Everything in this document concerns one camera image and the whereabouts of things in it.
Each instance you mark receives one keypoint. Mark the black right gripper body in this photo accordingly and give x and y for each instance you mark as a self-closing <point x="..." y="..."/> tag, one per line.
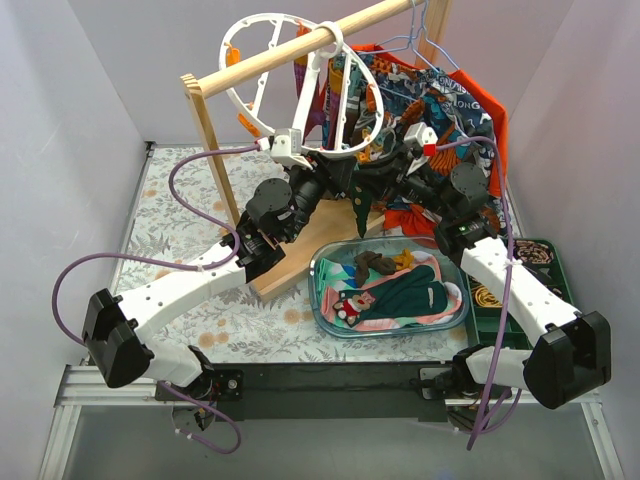
<point x="388" y="168"/>

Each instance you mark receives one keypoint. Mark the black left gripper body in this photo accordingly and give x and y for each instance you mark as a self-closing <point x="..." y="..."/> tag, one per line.
<point x="329" y="170"/>

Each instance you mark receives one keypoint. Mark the dark teal sock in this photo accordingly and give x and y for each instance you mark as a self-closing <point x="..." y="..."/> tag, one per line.
<point x="415" y="293"/>

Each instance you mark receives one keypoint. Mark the reindeer sock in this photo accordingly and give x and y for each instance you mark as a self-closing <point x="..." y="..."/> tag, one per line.
<point x="350" y="306"/>

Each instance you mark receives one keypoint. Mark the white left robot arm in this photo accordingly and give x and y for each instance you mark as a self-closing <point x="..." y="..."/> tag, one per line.
<point x="118" y="330"/>

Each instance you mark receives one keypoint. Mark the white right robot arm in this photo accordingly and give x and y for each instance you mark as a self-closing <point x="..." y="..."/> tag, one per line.
<point x="570" y="351"/>

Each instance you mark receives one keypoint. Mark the white round sock hanger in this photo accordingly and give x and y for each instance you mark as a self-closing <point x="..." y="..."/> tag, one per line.
<point x="348" y="78"/>

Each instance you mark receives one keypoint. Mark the purple yellow-cuff sock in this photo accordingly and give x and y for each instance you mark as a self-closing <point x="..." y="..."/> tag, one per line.
<point x="309" y="111"/>

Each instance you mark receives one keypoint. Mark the wooden drying rack stand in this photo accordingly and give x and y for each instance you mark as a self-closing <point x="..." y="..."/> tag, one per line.
<point x="243" y="76"/>

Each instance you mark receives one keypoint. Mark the patterned blue orange shorts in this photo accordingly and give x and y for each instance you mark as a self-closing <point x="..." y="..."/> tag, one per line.
<point x="440" y="130"/>

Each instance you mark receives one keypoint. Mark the small mustard yellow sock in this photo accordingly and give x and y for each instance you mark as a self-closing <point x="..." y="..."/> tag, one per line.
<point x="404" y="260"/>

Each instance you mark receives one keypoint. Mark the small brown sock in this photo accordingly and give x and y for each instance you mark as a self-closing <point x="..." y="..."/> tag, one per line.
<point x="369" y="260"/>

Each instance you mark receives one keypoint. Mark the clear glass sock container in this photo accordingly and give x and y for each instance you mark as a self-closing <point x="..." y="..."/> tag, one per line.
<point x="332" y="270"/>

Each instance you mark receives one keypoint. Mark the floral table mat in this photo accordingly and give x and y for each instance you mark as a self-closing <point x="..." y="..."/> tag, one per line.
<point x="238" y="326"/>

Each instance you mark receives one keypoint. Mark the dark green compartment tray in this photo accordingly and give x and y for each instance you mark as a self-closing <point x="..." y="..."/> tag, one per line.
<point x="528" y="301"/>

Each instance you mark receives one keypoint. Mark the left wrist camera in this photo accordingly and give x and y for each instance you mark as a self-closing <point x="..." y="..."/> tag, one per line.
<point x="286" y="148"/>

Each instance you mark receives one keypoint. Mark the blue wire clothes hanger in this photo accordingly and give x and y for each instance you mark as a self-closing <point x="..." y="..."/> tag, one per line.
<point x="428" y="22"/>

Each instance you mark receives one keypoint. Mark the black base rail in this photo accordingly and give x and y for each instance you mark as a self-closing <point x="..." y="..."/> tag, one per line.
<point x="353" y="390"/>

